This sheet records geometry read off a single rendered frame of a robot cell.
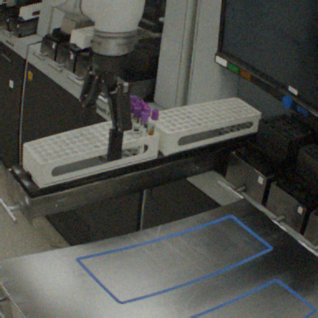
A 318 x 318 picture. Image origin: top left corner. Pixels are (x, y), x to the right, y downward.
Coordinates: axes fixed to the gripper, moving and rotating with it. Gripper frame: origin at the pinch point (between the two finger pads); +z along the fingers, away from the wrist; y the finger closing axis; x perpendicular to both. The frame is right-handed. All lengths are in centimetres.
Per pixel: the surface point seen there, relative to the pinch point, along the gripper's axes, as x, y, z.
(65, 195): -12.7, 6.7, 6.8
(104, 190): -2.6, 6.6, 7.8
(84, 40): 33, -66, 1
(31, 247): 17, -74, 86
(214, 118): 28.0, 2.7, -0.3
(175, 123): 18.0, 1.5, -0.3
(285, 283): 4, 55, 4
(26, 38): 32, -116, 12
